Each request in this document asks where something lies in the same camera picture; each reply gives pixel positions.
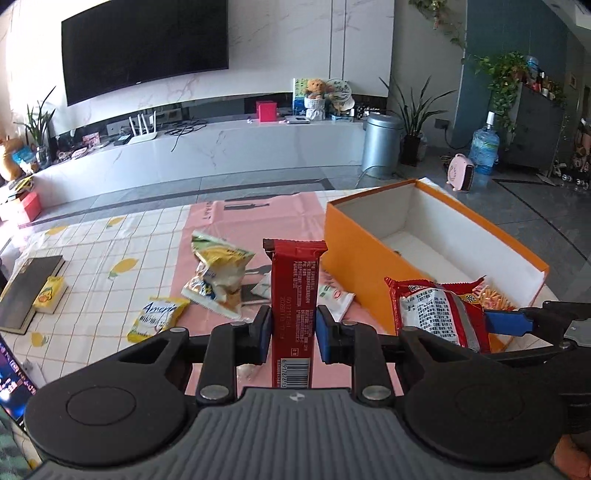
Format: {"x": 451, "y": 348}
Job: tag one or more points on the red snack bar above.
{"x": 295, "y": 295}

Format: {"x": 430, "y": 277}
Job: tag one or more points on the white stick packet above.
{"x": 334, "y": 297}

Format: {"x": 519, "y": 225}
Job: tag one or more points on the yellow green chip bag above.
{"x": 221, "y": 258}

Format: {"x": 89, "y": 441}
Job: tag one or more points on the blue picture card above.
{"x": 299, "y": 92}

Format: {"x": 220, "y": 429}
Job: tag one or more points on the white wall cabinet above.
{"x": 360, "y": 46}

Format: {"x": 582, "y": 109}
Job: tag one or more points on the dark book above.
{"x": 23, "y": 290}

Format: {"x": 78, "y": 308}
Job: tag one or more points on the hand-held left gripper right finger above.
{"x": 325, "y": 339}

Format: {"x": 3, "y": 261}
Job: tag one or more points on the teddy bear bouquet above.
{"x": 316, "y": 86}

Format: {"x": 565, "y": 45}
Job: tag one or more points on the teal patterned cloth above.
{"x": 9, "y": 452}

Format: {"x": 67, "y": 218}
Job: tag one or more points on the hanging vine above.
{"x": 431, "y": 5}

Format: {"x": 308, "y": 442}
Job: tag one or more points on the red fries snack bag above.
{"x": 494, "y": 297}

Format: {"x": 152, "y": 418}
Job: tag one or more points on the potted long-leaf plant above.
{"x": 413, "y": 152}

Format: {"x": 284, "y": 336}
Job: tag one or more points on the trailing green plant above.
{"x": 501, "y": 69}

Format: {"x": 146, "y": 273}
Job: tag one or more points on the dark grey cabinet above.
{"x": 535, "y": 134}

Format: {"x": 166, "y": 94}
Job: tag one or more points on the black screen device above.
{"x": 11, "y": 378}

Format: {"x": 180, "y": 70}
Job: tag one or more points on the yellow gourd ornament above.
{"x": 9, "y": 161}

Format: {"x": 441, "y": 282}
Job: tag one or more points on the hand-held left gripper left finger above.
{"x": 262, "y": 339}

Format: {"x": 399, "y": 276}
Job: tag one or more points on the pink plastic sheet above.
{"x": 286, "y": 217}

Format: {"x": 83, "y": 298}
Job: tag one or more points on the round paper fan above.
{"x": 339, "y": 90}

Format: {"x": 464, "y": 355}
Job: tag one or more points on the small yellow snack packet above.
{"x": 154, "y": 318}

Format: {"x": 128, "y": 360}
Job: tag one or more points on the white router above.
{"x": 143, "y": 137}

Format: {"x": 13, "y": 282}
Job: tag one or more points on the orange cardboard box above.
{"x": 351, "y": 240}

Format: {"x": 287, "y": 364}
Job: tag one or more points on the green plant in vase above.
{"x": 39, "y": 129}

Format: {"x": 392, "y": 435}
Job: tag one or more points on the black television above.
{"x": 138, "y": 46}

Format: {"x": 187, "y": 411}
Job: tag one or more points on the silver trash can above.
{"x": 381, "y": 147}

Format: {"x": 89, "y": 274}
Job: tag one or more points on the white marble tv console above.
{"x": 184, "y": 152}

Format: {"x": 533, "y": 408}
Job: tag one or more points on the small yellow box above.
{"x": 48, "y": 295}

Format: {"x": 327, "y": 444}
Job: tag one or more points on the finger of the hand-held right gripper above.
{"x": 540, "y": 355}
{"x": 508, "y": 322}

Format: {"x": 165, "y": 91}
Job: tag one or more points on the red cube box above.
{"x": 267, "y": 112}

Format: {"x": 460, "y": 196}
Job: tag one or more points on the pink space heater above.
{"x": 457, "y": 170}

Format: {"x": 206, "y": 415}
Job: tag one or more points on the red storage box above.
{"x": 27, "y": 207}

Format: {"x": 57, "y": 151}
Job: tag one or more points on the blue water jug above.
{"x": 484, "y": 147}

